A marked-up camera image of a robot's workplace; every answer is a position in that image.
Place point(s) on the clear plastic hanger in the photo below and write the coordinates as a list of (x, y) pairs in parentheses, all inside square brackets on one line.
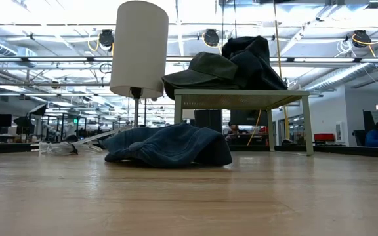
[(61, 148)]

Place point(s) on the olive green cap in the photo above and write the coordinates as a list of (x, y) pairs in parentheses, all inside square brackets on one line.
[(208, 67)]

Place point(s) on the red box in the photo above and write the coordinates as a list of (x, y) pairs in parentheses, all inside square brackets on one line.
[(324, 137)]

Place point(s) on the pale green perforated metal shelf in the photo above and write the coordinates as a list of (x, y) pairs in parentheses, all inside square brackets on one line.
[(241, 95)]

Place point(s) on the white cylindrical lamp shade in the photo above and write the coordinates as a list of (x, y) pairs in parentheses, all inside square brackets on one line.
[(139, 49)]

